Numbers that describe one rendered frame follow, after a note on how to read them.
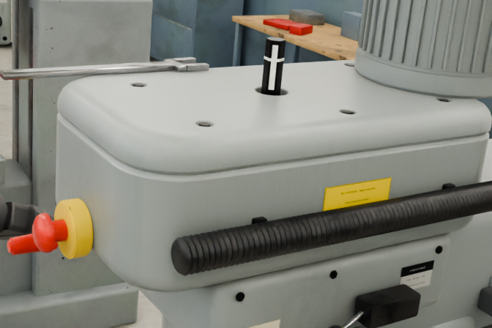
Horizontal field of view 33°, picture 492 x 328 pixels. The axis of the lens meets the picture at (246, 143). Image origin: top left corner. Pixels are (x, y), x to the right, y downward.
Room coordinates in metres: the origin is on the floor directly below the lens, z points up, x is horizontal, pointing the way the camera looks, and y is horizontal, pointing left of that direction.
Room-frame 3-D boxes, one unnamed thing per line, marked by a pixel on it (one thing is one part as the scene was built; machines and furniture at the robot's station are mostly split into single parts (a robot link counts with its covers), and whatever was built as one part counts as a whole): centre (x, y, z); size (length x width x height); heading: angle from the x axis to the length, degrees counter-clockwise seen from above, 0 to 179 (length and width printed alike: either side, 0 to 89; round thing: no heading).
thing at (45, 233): (0.75, 0.19, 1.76); 0.04 x 0.03 x 0.04; 34
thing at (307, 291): (0.92, -0.06, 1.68); 0.34 x 0.24 x 0.10; 124
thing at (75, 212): (0.76, 0.17, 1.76); 0.06 x 0.02 x 0.06; 34
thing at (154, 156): (0.90, -0.04, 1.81); 0.47 x 0.26 x 0.16; 124
